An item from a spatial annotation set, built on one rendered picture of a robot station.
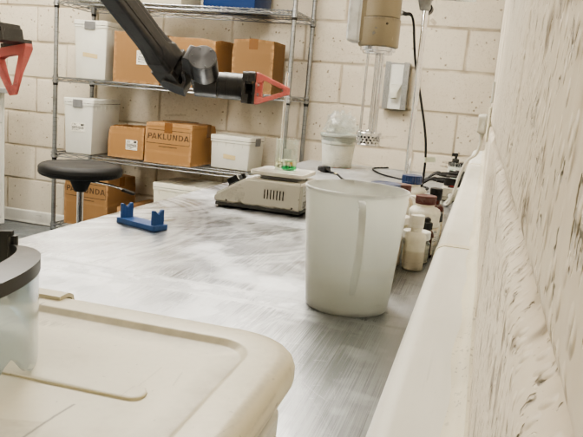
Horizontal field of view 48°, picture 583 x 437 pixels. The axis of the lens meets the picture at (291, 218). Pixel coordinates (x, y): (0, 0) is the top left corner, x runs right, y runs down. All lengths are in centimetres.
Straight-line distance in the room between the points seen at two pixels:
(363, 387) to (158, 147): 324
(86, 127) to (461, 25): 216
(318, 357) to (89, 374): 42
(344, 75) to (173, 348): 358
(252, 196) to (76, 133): 269
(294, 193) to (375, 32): 52
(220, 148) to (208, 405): 351
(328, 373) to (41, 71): 418
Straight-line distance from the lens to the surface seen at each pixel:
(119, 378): 27
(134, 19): 137
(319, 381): 62
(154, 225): 117
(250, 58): 362
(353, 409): 58
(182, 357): 29
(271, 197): 141
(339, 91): 385
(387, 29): 172
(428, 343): 44
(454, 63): 377
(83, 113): 400
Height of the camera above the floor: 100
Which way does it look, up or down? 11 degrees down
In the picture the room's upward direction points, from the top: 5 degrees clockwise
